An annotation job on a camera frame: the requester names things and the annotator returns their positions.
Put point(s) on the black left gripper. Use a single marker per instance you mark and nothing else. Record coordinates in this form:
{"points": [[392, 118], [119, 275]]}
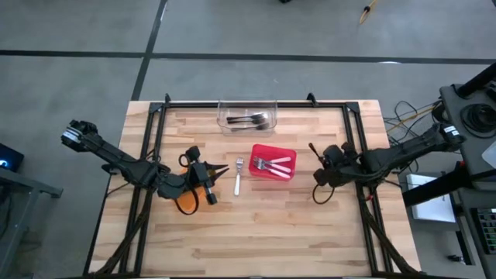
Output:
{"points": [[174, 186]]}

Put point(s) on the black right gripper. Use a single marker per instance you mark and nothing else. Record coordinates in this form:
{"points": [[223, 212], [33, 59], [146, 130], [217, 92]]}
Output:
{"points": [[339, 162]]}

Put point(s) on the orange translucent plastic bin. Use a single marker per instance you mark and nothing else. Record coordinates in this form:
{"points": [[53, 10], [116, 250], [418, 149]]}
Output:
{"points": [[188, 203]]}

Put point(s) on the red plastic bin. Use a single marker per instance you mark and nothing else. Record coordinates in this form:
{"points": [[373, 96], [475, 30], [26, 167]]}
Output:
{"points": [[267, 150]]}

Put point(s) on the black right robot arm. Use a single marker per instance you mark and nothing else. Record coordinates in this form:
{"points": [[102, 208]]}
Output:
{"points": [[407, 149]]}

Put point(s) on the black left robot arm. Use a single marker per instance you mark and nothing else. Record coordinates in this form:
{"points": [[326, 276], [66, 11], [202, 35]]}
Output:
{"points": [[116, 157]]}

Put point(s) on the clear plastic bin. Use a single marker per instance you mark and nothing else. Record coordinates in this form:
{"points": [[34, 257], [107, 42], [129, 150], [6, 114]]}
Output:
{"points": [[232, 106]]}

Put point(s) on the black clamp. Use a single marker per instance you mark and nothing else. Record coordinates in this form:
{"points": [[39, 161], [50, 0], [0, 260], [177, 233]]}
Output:
{"points": [[311, 97], [167, 97]]}

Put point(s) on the white paper box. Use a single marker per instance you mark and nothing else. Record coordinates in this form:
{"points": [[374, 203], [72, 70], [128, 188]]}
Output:
{"points": [[430, 201]]}

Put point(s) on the grey equipment cart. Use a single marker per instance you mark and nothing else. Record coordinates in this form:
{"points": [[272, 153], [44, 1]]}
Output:
{"points": [[453, 108]]}

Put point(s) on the small black plug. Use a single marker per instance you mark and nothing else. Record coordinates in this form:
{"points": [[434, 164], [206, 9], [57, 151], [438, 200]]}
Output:
{"points": [[455, 258]]}

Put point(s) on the black control keypad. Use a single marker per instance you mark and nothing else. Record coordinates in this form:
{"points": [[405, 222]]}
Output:
{"points": [[488, 232]]}

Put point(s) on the grey metal desk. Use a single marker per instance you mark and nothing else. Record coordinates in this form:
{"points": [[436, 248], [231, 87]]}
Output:
{"points": [[38, 190]]}

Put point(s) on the black computer with blue light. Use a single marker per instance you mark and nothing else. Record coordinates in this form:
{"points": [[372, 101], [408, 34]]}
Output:
{"points": [[11, 155]]}

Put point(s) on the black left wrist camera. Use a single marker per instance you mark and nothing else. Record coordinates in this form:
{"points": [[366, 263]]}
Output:
{"points": [[200, 172]]}

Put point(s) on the black metal table frame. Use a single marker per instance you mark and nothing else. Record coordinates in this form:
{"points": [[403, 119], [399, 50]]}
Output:
{"points": [[333, 104]]}

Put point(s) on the black metal post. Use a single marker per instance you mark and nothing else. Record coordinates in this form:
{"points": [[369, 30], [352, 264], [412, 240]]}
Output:
{"points": [[476, 81]]}

